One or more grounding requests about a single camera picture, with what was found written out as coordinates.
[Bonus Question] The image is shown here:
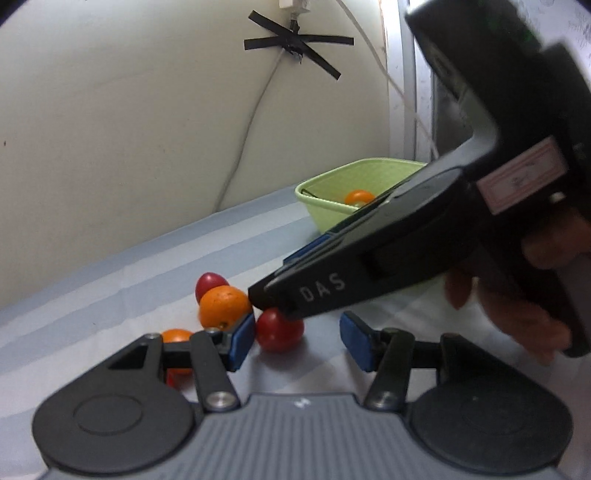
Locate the orange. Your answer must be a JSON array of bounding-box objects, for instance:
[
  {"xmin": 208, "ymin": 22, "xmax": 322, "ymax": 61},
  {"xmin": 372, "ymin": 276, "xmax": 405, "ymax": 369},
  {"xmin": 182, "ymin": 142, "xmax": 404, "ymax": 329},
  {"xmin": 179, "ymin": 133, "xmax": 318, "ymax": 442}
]
[{"xmin": 344, "ymin": 189, "xmax": 376, "ymax": 208}]

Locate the orange tangerine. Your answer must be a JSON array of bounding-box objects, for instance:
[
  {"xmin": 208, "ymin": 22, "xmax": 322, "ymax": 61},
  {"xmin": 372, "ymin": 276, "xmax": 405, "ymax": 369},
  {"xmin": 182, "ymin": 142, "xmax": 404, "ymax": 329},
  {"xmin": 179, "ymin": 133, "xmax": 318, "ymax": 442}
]
[{"xmin": 198, "ymin": 285, "xmax": 252, "ymax": 330}]

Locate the red tomato back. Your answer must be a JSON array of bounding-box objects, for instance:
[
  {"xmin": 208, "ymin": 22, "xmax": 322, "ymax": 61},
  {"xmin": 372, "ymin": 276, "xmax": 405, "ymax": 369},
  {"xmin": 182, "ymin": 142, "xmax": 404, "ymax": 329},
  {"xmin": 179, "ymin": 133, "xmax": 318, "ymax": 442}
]
[{"xmin": 194, "ymin": 272, "xmax": 228, "ymax": 303}]

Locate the orange tomato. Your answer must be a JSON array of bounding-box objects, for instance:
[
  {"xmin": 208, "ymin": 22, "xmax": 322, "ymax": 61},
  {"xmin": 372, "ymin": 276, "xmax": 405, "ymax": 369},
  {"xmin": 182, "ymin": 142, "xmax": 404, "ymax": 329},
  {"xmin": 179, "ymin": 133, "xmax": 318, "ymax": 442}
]
[{"xmin": 159, "ymin": 327, "xmax": 195, "ymax": 375}]

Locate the red cherry tomato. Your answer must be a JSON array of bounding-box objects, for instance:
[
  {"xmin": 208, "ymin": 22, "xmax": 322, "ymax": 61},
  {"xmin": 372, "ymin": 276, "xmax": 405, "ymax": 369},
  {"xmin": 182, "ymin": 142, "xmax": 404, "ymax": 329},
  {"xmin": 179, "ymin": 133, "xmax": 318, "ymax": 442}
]
[{"xmin": 165, "ymin": 371, "xmax": 178, "ymax": 389}]

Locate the right hand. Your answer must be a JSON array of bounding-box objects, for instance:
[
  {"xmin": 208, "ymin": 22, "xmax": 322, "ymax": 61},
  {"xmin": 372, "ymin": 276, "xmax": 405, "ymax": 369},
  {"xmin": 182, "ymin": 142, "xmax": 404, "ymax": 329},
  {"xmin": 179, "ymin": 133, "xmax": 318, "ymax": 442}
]
[{"xmin": 445, "ymin": 210, "xmax": 590, "ymax": 365}]

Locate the green plastic basket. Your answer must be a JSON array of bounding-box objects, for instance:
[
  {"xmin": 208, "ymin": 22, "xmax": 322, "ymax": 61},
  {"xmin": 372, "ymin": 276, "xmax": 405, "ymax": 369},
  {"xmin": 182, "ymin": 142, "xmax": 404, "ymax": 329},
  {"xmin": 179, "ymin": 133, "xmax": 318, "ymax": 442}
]
[{"xmin": 294, "ymin": 158, "xmax": 426, "ymax": 233}]

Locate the striped blue white bedsheet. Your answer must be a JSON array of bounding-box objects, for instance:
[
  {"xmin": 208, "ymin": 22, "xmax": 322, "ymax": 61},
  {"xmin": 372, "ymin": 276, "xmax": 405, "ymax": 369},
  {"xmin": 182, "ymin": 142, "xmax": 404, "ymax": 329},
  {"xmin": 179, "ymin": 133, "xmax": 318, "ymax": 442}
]
[{"xmin": 0, "ymin": 184, "xmax": 546, "ymax": 476}]

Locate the frosted glass sliding door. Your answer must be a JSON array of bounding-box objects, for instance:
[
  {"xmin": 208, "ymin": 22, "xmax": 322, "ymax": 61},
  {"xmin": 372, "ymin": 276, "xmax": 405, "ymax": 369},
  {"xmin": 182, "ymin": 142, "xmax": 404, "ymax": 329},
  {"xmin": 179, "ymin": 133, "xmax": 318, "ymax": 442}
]
[{"xmin": 380, "ymin": 1, "xmax": 470, "ymax": 162}]

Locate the black tape cross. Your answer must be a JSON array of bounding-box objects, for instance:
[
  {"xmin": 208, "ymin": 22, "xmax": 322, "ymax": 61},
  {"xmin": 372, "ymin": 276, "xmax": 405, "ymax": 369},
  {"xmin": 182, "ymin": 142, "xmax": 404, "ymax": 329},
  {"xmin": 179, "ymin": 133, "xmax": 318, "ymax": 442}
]
[{"xmin": 243, "ymin": 10, "xmax": 355, "ymax": 80}]

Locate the white wall cable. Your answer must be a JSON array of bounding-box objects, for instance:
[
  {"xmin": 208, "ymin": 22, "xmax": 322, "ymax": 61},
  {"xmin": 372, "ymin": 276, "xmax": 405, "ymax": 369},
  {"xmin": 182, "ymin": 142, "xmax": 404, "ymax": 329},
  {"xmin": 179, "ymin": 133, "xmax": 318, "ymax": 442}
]
[{"xmin": 214, "ymin": 0, "xmax": 440, "ymax": 216}]

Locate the white wall socket plug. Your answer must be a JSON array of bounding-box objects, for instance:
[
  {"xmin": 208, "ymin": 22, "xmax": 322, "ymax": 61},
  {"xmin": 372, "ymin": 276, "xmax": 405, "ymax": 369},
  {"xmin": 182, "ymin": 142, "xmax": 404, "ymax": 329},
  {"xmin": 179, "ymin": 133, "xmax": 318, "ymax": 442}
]
[{"xmin": 279, "ymin": 0, "xmax": 311, "ymax": 15}]

